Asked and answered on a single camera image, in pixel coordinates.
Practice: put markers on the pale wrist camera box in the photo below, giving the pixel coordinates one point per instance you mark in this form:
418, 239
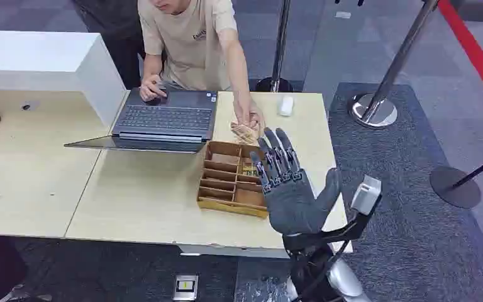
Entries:
365, 195

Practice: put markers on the person's right hand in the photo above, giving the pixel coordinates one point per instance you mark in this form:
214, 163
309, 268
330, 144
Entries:
152, 89

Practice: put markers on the white desk riser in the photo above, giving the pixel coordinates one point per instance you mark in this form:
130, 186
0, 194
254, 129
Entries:
37, 58

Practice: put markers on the person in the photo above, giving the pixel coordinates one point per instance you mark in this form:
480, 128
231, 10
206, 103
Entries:
187, 46

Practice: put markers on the dark grey laptop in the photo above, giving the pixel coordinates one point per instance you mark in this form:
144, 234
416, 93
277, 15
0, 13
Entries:
166, 118

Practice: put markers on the steel stanchion with chrome base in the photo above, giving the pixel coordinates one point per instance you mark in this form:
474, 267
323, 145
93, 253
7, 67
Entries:
391, 71

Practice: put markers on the steel floor outlet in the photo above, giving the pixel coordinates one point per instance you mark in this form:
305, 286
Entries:
185, 287

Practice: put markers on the red barrier belt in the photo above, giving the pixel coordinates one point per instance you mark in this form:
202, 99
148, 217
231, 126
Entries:
475, 54

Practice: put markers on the cards with yellow print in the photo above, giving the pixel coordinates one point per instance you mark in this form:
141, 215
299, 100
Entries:
249, 170

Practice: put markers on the person's left hand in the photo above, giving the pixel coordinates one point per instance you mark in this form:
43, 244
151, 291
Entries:
250, 114

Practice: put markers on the steel stanchion with dark base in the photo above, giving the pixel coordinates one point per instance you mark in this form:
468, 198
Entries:
281, 41

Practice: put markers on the wooden compartment box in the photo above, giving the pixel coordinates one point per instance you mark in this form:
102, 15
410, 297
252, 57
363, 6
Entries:
229, 183

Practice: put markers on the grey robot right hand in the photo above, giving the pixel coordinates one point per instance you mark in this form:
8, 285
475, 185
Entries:
291, 204

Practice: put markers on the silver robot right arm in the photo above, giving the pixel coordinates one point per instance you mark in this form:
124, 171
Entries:
346, 280

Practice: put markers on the black stanchion with flat base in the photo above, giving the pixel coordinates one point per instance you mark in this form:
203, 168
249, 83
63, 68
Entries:
454, 187

